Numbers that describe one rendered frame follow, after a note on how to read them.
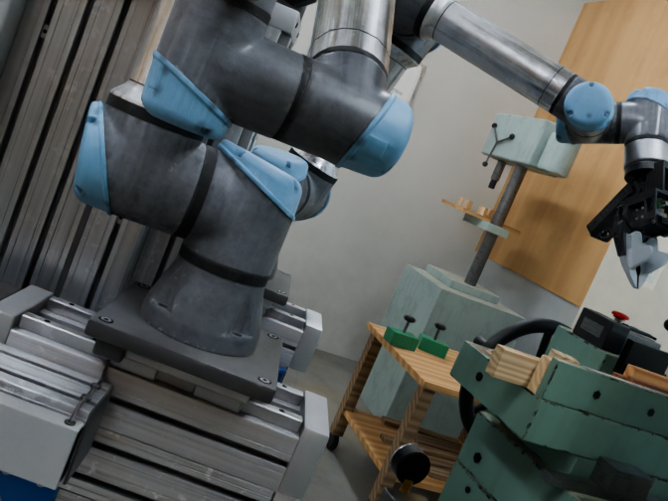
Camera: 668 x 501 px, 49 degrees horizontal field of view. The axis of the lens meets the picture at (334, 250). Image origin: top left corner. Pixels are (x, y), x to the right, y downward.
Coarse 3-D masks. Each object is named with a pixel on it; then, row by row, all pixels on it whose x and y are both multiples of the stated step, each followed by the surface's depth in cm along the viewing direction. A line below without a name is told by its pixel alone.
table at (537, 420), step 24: (456, 360) 113; (480, 360) 108; (480, 384) 106; (504, 384) 101; (504, 408) 100; (528, 408) 95; (552, 408) 95; (528, 432) 95; (552, 432) 96; (576, 432) 97; (600, 432) 98; (624, 432) 100; (648, 432) 101; (624, 456) 101; (648, 456) 102
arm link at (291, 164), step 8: (256, 152) 135; (264, 152) 135; (272, 152) 137; (280, 152) 140; (288, 152) 144; (272, 160) 134; (280, 160) 134; (288, 160) 135; (296, 160) 138; (304, 160) 142; (280, 168) 134; (288, 168) 134; (296, 168) 135; (304, 168) 137; (296, 176) 136; (304, 176) 138; (304, 184) 142; (304, 192) 142; (304, 200) 143
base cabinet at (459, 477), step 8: (456, 464) 118; (456, 472) 117; (464, 472) 115; (448, 480) 118; (456, 480) 116; (464, 480) 115; (472, 480) 113; (448, 488) 118; (456, 488) 116; (464, 488) 114; (472, 488) 112; (480, 488) 111; (440, 496) 119; (448, 496) 117; (456, 496) 115; (464, 496) 113; (472, 496) 112; (480, 496) 110; (488, 496) 109
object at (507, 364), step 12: (504, 348) 95; (492, 360) 96; (504, 360) 95; (516, 360) 95; (528, 360) 96; (492, 372) 95; (504, 372) 95; (516, 372) 96; (528, 372) 97; (516, 384) 96; (528, 384) 97
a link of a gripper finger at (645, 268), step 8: (648, 240) 124; (656, 240) 123; (656, 248) 122; (656, 256) 121; (664, 256) 120; (640, 264) 122; (648, 264) 122; (656, 264) 121; (664, 264) 120; (640, 272) 122; (648, 272) 122; (640, 280) 122
